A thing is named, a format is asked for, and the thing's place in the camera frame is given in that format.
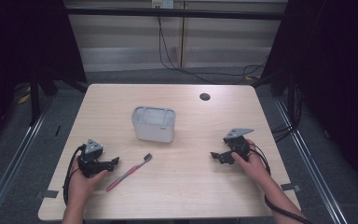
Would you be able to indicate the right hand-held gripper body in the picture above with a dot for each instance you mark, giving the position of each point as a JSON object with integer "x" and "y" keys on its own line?
{"x": 238, "y": 144}

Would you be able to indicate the person's right hand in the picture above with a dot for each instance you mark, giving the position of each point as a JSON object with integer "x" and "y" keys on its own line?
{"x": 251, "y": 169}

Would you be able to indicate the small black floor tape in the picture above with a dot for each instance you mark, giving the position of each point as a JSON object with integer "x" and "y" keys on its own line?
{"x": 57, "y": 130}

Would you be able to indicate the yellow floor marker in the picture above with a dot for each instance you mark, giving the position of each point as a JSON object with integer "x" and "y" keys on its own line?
{"x": 24, "y": 99}

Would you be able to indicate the black horizontal bar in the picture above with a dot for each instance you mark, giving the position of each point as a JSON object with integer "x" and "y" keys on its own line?
{"x": 174, "y": 13}

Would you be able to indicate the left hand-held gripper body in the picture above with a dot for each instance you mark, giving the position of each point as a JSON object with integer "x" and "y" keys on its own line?
{"x": 90, "y": 163}

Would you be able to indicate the grey tape piece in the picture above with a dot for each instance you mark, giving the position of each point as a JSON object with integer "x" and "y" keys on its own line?
{"x": 290, "y": 187}
{"x": 48, "y": 194}

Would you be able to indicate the person's left hand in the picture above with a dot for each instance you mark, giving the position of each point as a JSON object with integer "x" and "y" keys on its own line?
{"x": 84, "y": 186}

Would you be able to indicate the metal floor rail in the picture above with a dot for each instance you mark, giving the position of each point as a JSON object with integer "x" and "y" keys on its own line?
{"x": 11, "y": 168}
{"x": 310, "y": 168}

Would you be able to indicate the pink toothbrush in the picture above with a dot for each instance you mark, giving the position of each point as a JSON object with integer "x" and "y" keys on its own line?
{"x": 130, "y": 171}

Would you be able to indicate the dark curtain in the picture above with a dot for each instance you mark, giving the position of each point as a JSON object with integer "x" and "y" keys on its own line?
{"x": 18, "y": 46}
{"x": 332, "y": 77}

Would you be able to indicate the grey plastic toothbrush holder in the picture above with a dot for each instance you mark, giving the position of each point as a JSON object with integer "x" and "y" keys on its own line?
{"x": 154, "y": 126}

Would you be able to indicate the white wall socket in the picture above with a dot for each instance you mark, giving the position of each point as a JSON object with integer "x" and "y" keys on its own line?
{"x": 162, "y": 3}

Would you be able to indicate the round black table grommet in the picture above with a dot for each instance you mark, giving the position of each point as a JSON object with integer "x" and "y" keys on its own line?
{"x": 204, "y": 96}

